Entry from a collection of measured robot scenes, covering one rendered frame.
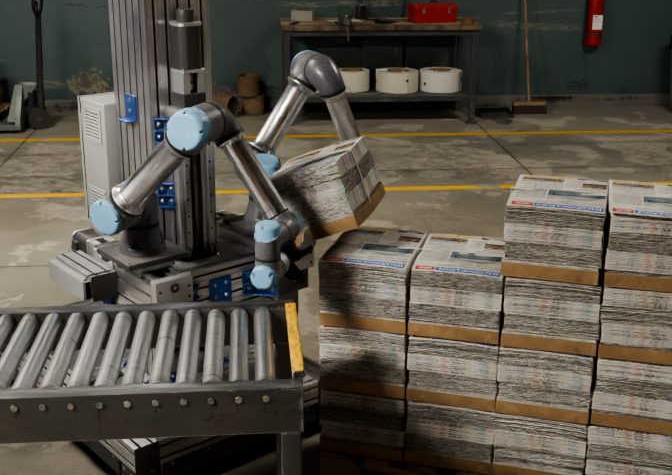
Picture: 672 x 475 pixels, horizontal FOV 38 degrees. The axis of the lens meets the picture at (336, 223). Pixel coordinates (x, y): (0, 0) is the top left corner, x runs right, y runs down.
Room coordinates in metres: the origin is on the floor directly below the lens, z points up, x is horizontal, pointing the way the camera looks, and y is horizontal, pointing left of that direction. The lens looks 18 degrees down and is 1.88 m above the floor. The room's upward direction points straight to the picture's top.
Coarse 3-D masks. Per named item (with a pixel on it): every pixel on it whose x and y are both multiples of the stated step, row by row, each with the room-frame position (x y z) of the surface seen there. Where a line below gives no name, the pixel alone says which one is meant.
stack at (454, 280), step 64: (384, 256) 2.89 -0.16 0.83; (448, 256) 2.90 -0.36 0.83; (448, 320) 2.75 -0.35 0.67; (512, 320) 2.70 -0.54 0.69; (576, 320) 2.65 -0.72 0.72; (640, 320) 2.61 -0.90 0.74; (384, 384) 2.80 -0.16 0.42; (448, 384) 2.75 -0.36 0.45; (512, 384) 2.70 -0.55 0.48; (576, 384) 2.64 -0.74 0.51; (640, 384) 2.60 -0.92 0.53; (448, 448) 2.74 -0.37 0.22; (512, 448) 2.70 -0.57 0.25; (576, 448) 2.64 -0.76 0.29; (640, 448) 2.59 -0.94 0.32
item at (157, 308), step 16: (128, 304) 2.55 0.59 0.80; (144, 304) 2.55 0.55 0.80; (160, 304) 2.56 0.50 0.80; (176, 304) 2.56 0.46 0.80; (192, 304) 2.56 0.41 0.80; (208, 304) 2.56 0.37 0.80; (224, 304) 2.56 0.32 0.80; (240, 304) 2.56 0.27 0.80; (256, 304) 2.56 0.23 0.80; (272, 304) 2.56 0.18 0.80; (16, 320) 2.48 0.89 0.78; (64, 320) 2.49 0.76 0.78; (112, 320) 2.51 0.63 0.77; (160, 320) 2.52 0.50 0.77; (272, 320) 2.55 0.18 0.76
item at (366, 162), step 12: (336, 144) 3.24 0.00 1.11; (348, 144) 3.16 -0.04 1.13; (360, 144) 3.17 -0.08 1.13; (300, 156) 3.26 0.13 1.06; (312, 156) 3.19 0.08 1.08; (360, 156) 3.12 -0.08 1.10; (360, 168) 3.09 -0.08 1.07; (372, 168) 3.21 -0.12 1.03; (372, 180) 3.16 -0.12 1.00; (372, 192) 3.11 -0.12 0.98
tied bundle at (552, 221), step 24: (528, 192) 2.84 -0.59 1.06; (552, 192) 2.84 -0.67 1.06; (576, 192) 2.85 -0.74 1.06; (600, 192) 2.85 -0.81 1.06; (528, 216) 2.70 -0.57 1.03; (552, 216) 2.68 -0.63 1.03; (576, 216) 2.66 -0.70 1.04; (600, 216) 2.64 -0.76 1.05; (528, 240) 2.70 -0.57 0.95; (552, 240) 2.68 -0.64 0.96; (576, 240) 2.66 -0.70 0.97; (600, 240) 2.64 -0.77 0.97; (528, 264) 2.69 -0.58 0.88; (552, 264) 2.67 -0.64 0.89; (576, 264) 2.65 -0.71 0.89; (600, 264) 2.63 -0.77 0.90
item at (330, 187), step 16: (320, 160) 3.06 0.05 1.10; (336, 160) 2.91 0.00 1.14; (272, 176) 3.04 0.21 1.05; (288, 176) 2.93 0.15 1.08; (304, 176) 2.92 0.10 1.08; (320, 176) 2.90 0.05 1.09; (336, 176) 2.89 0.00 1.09; (352, 176) 2.99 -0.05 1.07; (288, 192) 2.93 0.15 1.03; (304, 192) 2.93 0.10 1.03; (320, 192) 2.91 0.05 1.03; (336, 192) 2.89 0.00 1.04; (352, 192) 2.95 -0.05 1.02; (288, 208) 2.94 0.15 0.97; (304, 208) 2.92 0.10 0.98; (320, 208) 2.91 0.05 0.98; (336, 208) 2.89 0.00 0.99; (352, 208) 2.89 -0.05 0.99; (304, 224) 2.92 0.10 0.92; (320, 224) 2.91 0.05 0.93
